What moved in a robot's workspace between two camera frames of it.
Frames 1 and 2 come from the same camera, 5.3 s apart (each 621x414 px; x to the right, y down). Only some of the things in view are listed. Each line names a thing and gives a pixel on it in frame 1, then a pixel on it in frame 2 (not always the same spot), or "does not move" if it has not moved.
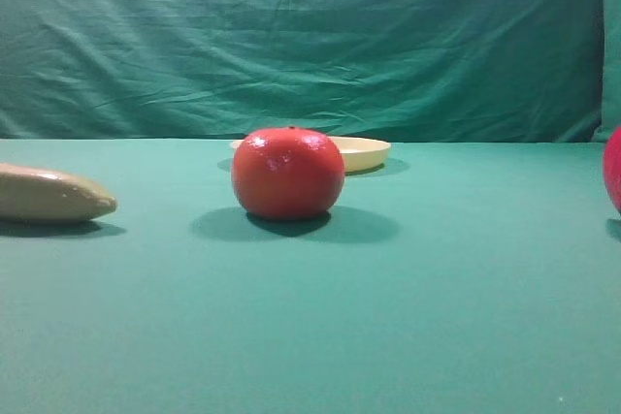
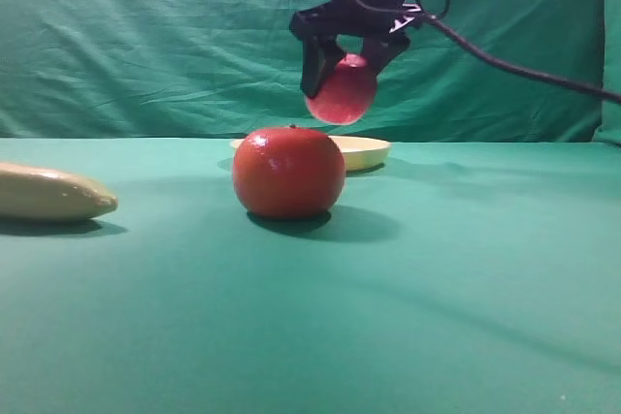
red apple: (612, 168) to (348, 91)
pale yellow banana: (32, 194) does not move
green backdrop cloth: (375, 45) does not move
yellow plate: (357, 154) does not move
